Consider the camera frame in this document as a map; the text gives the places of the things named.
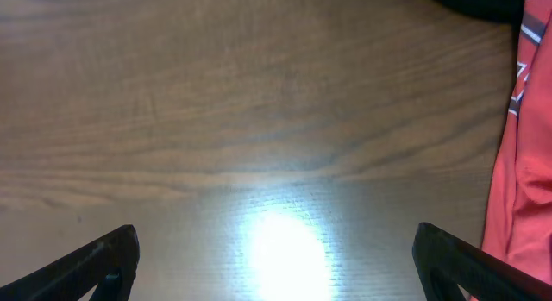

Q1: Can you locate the red t-shirt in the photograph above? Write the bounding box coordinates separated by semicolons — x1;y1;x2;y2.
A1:
482;0;551;283

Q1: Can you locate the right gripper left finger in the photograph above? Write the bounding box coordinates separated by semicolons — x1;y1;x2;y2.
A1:
1;224;140;301

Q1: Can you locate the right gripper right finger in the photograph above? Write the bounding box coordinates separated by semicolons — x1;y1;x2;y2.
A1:
412;223;551;301

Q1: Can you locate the black garment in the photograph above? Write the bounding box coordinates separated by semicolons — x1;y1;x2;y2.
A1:
434;0;524;23

